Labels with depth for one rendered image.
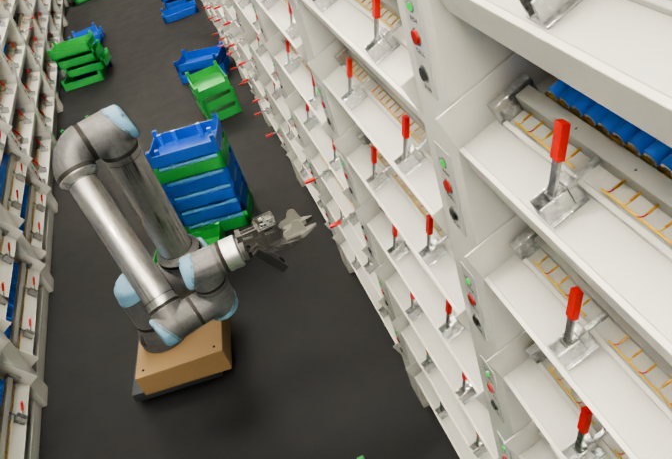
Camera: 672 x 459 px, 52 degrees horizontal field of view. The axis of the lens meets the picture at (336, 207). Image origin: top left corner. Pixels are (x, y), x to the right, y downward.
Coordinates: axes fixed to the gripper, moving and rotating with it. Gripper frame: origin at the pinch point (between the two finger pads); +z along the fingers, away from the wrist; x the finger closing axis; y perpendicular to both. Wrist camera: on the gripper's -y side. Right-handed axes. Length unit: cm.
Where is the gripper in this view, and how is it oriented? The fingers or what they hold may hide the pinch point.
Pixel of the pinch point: (310, 224)
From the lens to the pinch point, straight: 186.8
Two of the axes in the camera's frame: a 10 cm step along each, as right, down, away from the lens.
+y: -2.9, -7.7, -5.8
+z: 9.1, -4.1, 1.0
